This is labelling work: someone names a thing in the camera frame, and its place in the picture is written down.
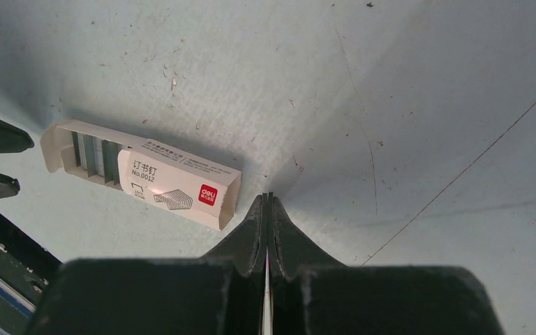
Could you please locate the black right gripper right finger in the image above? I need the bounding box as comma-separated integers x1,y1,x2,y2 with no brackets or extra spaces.
267,194,503,334

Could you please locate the staple box tray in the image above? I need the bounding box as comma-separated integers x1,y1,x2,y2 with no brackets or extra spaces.
40,120,145,191

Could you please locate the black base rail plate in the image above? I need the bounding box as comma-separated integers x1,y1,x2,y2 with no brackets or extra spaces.
0,214,61,334

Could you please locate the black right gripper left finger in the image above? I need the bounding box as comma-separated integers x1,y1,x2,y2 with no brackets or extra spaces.
27,194,268,334

